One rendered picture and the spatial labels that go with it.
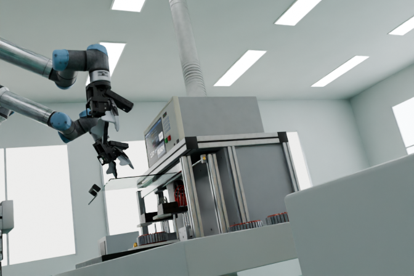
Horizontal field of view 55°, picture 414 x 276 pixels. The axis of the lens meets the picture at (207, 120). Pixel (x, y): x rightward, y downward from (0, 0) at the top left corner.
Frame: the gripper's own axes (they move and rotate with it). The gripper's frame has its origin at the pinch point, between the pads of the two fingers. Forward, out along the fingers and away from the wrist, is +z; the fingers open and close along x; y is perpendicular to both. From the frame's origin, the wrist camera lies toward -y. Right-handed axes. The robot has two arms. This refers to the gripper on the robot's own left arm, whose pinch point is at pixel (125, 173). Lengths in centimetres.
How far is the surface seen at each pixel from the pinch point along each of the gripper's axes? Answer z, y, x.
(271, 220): 28, 38, 88
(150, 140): -8.1, -7.0, 18.1
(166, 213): 19, 26, 39
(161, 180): 8.9, 12.3, 31.8
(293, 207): -1, 112, 143
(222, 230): 31, 25, 59
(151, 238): 23, 36, 38
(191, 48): -59, -157, -37
